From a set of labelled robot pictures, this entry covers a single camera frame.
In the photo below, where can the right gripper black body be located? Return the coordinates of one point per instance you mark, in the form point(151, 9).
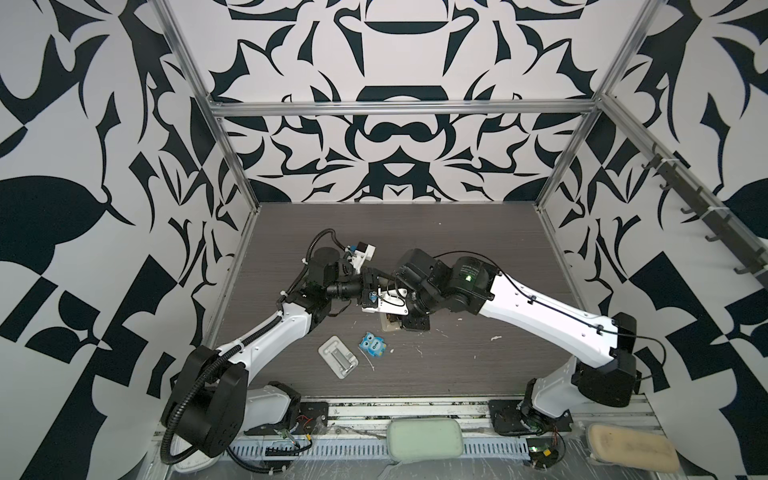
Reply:
point(420, 304)

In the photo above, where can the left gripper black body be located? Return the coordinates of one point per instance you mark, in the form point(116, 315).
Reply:
point(350, 287)

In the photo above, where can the white remote control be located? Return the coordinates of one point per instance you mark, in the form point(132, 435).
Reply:
point(391, 323)

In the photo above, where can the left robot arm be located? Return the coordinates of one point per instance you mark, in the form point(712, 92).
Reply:
point(207, 405)

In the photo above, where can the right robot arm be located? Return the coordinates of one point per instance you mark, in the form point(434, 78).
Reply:
point(601, 367)

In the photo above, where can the white phone stand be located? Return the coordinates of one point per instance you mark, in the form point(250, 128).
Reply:
point(338, 357)

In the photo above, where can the green sponge pad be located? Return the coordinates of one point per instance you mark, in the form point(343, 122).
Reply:
point(411, 440)

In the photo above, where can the small circuit board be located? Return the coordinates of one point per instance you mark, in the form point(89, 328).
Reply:
point(545, 453)

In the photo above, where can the beige sponge pad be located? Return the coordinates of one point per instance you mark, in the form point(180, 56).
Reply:
point(621, 446)

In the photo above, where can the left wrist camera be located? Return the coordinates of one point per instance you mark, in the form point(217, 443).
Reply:
point(360, 254)

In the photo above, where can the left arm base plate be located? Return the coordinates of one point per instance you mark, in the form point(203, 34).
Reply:
point(301, 417)

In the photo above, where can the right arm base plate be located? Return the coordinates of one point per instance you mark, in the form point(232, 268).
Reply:
point(519, 418)

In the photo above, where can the aluminium frame bar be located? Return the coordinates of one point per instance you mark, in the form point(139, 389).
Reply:
point(400, 107)

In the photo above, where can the black hook rail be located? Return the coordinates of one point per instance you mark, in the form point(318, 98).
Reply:
point(701, 204)

